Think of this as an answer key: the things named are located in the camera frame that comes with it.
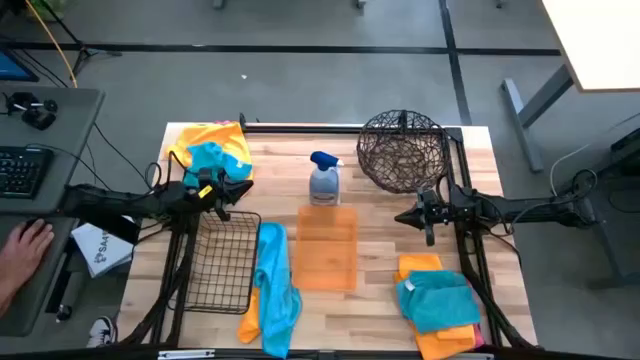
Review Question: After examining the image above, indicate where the blue-screen monitor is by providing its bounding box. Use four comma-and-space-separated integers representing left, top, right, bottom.
0, 48, 41, 84

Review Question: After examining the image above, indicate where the yellow cable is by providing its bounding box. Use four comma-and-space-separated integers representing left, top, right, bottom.
23, 0, 79, 90

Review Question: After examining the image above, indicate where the dark round woven basket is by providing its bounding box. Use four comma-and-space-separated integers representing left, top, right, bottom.
355, 109, 452, 195

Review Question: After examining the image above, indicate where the black rectangular wire basket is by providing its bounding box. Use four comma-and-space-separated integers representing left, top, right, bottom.
168, 209, 263, 316

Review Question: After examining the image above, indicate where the black equipment box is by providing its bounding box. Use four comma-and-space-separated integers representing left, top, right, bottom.
609, 126, 640, 177

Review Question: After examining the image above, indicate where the yellow microfiber towel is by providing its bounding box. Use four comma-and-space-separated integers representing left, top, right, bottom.
166, 121, 254, 181

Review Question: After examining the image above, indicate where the orange microfiber towel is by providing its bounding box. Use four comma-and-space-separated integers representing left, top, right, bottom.
393, 253, 477, 360
236, 286, 263, 345

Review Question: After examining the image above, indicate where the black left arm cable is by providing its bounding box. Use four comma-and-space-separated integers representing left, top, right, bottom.
143, 149, 174, 192

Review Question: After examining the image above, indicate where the orange translucent plastic bin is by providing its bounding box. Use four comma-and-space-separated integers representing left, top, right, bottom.
291, 204, 360, 293

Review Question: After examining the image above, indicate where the grey spray bottle blue trigger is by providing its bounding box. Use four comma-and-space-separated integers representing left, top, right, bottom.
308, 150, 346, 208

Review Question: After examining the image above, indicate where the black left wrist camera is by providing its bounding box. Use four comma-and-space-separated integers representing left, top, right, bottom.
192, 167, 218, 192

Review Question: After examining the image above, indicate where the black computer keyboard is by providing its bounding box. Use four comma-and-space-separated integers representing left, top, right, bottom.
0, 145, 56, 201

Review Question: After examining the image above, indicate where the teal microfiber towel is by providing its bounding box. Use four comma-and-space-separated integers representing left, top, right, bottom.
181, 141, 254, 190
395, 269, 483, 336

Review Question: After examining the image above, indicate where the white shoe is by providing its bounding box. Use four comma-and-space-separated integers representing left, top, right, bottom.
85, 315, 118, 349

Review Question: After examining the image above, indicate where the person's hand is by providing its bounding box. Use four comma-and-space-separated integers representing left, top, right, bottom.
0, 218, 56, 287

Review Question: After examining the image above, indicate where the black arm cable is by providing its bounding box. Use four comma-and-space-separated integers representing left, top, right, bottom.
143, 149, 174, 192
505, 168, 600, 236

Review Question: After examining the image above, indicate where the black desk cable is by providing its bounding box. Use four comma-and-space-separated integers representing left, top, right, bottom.
25, 121, 151, 192

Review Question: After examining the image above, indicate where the turquoise microfiber towel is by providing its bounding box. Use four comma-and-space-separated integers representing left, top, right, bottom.
253, 221, 304, 360

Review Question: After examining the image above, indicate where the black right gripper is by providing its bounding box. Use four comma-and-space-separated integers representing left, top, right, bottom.
393, 188, 454, 247

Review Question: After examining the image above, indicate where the light-topped grey-legged table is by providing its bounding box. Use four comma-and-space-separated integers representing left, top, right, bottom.
500, 0, 640, 174

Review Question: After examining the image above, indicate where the black tripod stand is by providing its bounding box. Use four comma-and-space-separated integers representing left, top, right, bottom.
35, 0, 124, 77

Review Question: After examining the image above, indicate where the black webcam device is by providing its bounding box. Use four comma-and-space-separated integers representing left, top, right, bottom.
4, 90, 60, 132

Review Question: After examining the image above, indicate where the white cable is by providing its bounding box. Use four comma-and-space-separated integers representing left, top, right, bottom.
548, 112, 640, 199

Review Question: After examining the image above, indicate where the grey desk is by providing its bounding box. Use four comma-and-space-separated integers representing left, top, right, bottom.
0, 83, 107, 338

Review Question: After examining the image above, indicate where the black metal rig frame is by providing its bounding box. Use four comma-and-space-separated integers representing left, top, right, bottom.
118, 112, 540, 360

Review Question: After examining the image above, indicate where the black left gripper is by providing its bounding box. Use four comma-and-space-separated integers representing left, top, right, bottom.
197, 175, 255, 222

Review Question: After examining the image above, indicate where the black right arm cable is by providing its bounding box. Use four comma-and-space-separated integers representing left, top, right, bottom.
505, 168, 600, 236

